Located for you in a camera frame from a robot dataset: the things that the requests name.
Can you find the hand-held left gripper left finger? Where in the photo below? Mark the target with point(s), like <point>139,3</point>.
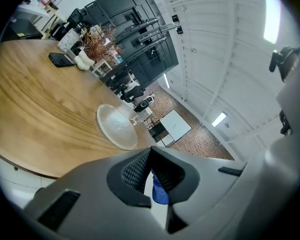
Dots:
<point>90,184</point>

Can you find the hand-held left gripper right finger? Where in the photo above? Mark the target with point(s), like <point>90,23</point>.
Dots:
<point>215,196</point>

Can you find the blue cloth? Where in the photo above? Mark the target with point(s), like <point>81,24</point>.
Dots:
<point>160,194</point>

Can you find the clear glass round plate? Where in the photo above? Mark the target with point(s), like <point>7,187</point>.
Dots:
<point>115,126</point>

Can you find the ceiling light panel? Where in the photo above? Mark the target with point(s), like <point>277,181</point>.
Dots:
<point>166,81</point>
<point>272,14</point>
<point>219,119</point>

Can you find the whiteboard on black stand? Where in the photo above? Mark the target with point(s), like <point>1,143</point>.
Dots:
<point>176,125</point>

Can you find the black and white round device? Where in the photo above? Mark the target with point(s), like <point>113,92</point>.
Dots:
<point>145,104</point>

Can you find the black swivel office chair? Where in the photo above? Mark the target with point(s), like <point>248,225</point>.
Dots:
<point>132,94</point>

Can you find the person's grey shirt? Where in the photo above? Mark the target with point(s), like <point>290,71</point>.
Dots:
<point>295,104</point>

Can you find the dried plant in white vase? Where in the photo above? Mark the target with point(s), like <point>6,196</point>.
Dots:
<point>83,61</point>

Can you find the black smartphone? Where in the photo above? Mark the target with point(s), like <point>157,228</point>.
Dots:
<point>61,59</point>

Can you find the clear soap dispenser black pump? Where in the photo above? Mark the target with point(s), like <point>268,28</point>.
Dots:
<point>66,42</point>

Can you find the black display stand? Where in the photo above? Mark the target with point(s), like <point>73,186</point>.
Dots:
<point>140,21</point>

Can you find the black box appliance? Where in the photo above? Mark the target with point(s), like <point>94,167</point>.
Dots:
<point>15,30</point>

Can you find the black chest camera rig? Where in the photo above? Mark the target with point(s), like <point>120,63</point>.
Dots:
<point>285,61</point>

